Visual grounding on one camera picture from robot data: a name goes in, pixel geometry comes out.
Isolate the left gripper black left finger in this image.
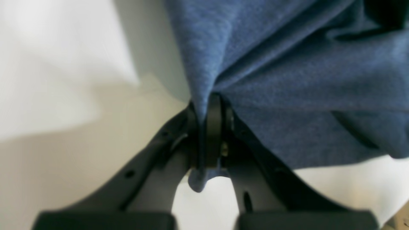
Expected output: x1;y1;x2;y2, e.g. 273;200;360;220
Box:
32;103;196;230

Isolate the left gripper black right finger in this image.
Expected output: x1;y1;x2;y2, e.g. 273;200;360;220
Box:
204;94;379;230

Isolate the dark blue printed T-shirt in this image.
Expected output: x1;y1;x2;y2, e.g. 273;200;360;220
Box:
163;0;409;193

